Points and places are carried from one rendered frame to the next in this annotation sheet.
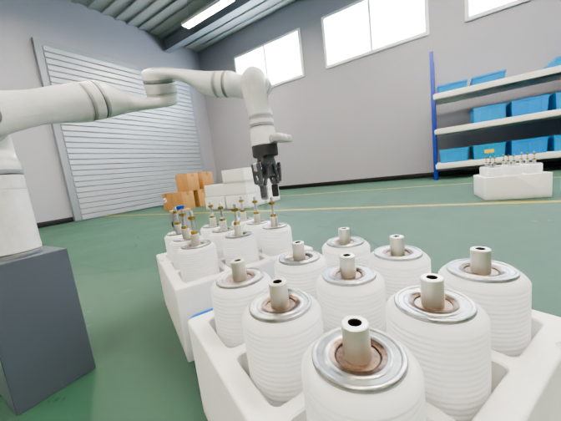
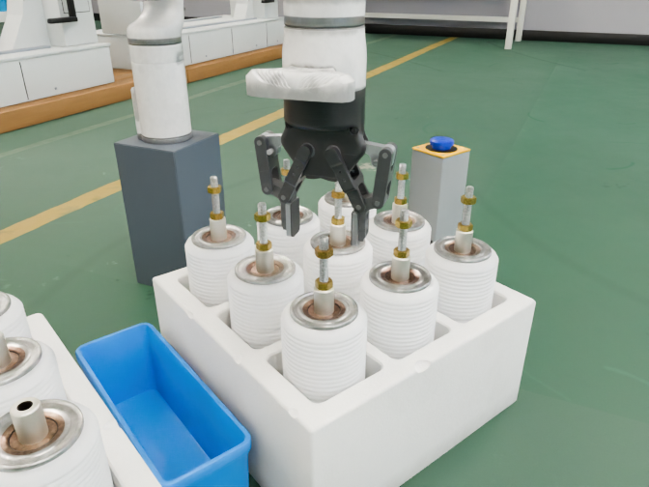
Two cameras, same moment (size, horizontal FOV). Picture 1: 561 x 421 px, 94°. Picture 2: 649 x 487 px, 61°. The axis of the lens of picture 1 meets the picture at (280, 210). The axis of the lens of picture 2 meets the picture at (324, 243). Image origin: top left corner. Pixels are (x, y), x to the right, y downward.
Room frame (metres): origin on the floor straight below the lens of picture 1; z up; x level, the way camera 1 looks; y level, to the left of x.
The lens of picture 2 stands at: (0.71, -0.49, 0.59)
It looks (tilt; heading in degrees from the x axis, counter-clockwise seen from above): 26 degrees down; 82
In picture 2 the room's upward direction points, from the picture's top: straight up
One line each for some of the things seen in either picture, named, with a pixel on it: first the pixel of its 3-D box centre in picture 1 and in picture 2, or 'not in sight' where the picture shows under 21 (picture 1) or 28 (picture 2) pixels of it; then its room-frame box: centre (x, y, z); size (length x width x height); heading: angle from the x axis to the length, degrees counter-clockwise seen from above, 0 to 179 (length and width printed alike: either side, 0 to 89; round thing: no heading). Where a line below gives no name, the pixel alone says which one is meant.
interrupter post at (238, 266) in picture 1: (239, 270); not in sight; (0.40, 0.08, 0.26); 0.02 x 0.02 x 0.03
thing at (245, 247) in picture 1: (243, 266); (268, 329); (0.72, 0.12, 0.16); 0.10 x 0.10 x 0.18
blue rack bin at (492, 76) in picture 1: (486, 81); not in sight; (4.04, -3.25, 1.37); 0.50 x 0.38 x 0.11; 147
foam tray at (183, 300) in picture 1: (231, 277); (336, 339); (0.82, 0.18, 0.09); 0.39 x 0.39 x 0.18; 30
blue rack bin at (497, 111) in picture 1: (487, 115); not in sight; (4.07, -3.28, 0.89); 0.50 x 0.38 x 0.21; 149
